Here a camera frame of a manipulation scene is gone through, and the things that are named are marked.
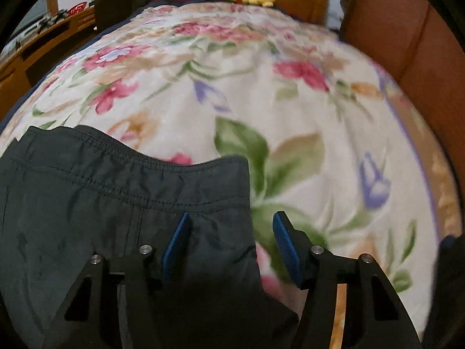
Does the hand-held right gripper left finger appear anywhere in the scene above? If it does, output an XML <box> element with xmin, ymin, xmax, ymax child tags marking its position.
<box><xmin>41</xmin><ymin>212</ymin><xmax>191</xmax><ymax>349</ymax></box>

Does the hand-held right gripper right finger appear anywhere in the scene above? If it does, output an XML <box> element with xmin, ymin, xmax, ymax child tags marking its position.
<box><xmin>272</xmin><ymin>210</ymin><xmax>423</xmax><ymax>349</ymax></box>

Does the black jacket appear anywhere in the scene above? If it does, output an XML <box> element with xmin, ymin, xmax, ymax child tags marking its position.
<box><xmin>0</xmin><ymin>124</ymin><xmax>300</xmax><ymax>349</ymax></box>

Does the floral blanket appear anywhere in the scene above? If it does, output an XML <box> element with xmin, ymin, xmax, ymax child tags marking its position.
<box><xmin>0</xmin><ymin>2</ymin><xmax>464</xmax><ymax>339</ymax></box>

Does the wooden desk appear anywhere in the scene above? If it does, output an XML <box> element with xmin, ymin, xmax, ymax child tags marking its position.
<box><xmin>0</xmin><ymin>5</ymin><xmax>100</xmax><ymax>124</ymax></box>

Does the wooden louvered wardrobe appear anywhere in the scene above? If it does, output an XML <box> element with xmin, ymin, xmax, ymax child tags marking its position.
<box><xmin>338</xmin><ymin>0</ymin><xmax>465</xmax><ymax>117</ymax></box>

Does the black chair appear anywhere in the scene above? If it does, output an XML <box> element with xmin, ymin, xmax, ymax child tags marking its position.
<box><xmin>89</xmin><ymin>0</ymin><xmax>140</xmax><ymax>30</ymax></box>

